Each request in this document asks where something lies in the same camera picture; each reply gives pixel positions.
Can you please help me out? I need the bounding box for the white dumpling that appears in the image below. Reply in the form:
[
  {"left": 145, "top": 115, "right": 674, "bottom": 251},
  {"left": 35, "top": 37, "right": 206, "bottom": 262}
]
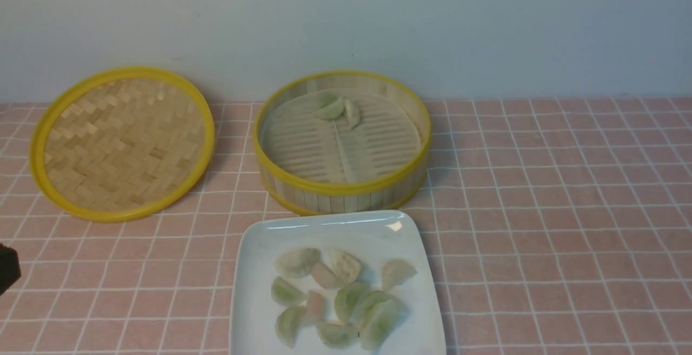
[
  {"left": 343, "top": 99, "right": 361, "bottom": 130},
  {"left": 327, "top": 249, "right": 363, "bottom": 285}
]

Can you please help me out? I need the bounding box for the green dumpling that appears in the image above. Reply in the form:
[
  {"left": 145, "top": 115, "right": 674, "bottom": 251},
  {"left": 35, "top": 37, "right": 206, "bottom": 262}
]
[
  {"left": 316, "top": 322, "right": 359, "bottom": 349},
  {"left": 314, "top": 93, "right": 345, "bottom": 120}
]

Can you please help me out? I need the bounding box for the white square plate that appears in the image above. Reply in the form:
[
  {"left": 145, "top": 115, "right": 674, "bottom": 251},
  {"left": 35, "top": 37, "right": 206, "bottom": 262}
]
[{"left": 229, "top": 210, "right": 447, "bottom": 354}]

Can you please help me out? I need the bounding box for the pale green dumpling plate top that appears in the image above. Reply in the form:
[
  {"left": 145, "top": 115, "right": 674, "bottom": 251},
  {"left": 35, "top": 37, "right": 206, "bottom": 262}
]
[{"left": 274, "top": 247, "right": 321, "bottom": 278}]

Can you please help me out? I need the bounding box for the pink dumpling plate centre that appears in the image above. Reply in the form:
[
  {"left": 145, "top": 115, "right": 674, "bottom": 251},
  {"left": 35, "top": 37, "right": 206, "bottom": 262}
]
[{"left": 310, "top": 261, "right": 343, "bottom": 289}]

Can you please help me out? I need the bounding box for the pink dumpling plate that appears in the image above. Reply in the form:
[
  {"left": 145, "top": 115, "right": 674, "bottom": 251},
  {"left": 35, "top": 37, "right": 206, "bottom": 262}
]
[
  {"left": 302, "top": 290, "right": 327, "bottom": 326},
  {"left": 310, "top": 261, "right": 343, "bottom": 289}
]

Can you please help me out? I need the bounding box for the white dumpling plate right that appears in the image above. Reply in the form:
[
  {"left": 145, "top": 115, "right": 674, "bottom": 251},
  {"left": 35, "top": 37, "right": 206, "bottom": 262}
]
[{"left": 381, "top": 259, "right": 417, "bottom": 291}]

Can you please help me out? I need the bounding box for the green dumpling plate centre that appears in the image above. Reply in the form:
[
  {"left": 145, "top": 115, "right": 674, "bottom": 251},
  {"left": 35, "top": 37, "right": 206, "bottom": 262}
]
[{"left": 334, "top": 282, "right": 370, "bottom": 325}]

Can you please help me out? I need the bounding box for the pink dumpling plate lower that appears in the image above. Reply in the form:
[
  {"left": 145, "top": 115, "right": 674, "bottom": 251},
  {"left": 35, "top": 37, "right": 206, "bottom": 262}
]
[{"left": 302, "top": 290, "right": 327, "bottom": 326}]

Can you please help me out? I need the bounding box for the green dumpling plate right upper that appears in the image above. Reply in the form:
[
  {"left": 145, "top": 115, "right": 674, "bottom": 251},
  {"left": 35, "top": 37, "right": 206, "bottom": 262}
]
[{"left": 351, "top": 290, "right": 408, "bottom": 325}]

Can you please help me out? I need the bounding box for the green dumpling plate bottom right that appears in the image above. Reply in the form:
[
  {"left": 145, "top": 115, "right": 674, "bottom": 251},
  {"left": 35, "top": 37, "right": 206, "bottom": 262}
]
[{"left": 359, "top": 300, "right": 407, "bottom": 351}]

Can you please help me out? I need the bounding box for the green dumpling plate bottom left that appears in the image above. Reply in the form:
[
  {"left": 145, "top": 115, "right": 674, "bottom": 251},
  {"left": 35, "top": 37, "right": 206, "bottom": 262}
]
[{"left": 275, "top": 305, "right": 307, "bottom": 349}]

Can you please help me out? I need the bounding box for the yellow-rimmed bamboo steamer basket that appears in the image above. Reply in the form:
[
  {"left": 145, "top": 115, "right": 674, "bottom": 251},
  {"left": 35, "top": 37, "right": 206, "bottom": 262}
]
[{"left": 252, "top": 70, "right": 432, "bottom": 216}]

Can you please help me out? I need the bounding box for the white steamer liner cloth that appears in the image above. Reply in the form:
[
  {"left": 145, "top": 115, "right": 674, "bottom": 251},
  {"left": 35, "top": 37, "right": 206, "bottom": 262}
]
[{"left": 260, "top": 89, "right": 422, "bottom": 184}]

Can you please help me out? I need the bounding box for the green dumpling in steamer back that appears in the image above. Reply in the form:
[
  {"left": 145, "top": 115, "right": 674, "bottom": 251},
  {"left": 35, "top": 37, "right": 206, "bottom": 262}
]
[{"left": 314, "top": 93, "right": 345, "bottom": 120}]

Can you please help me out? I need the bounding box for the woven bamboo steamer lid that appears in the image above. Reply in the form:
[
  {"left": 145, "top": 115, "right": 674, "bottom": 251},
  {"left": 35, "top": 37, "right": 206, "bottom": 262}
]
[{"left": 28, "top": 66, "right": 216, "bottom": 223}]

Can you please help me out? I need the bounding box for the dark object left edge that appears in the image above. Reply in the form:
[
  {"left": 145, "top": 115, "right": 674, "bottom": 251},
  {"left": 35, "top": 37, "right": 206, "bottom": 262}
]
[{"left": 0, "top": 243, "right": 22, "bottom": 296}]

